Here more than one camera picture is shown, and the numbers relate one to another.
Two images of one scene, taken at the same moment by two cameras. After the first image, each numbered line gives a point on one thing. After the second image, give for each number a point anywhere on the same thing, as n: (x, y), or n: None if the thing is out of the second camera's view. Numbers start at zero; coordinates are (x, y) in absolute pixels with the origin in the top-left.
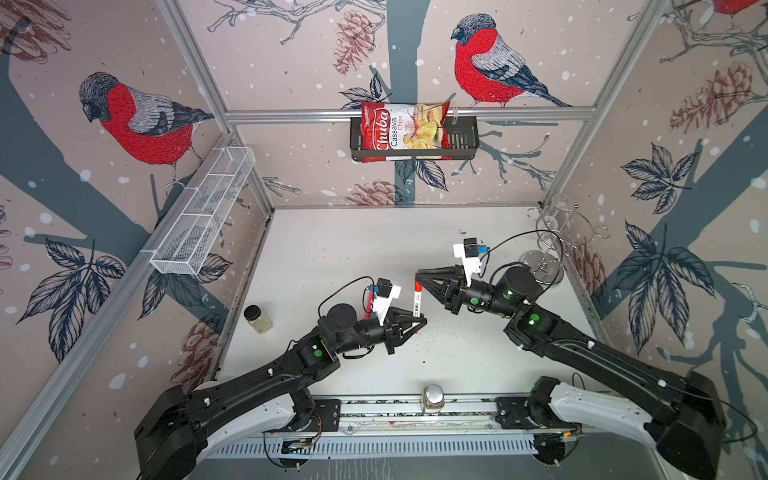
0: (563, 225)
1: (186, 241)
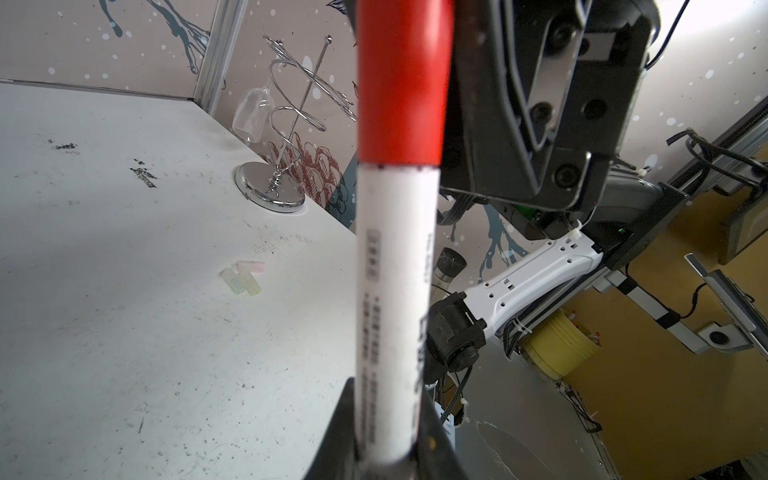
0: (275, 185)
1: None
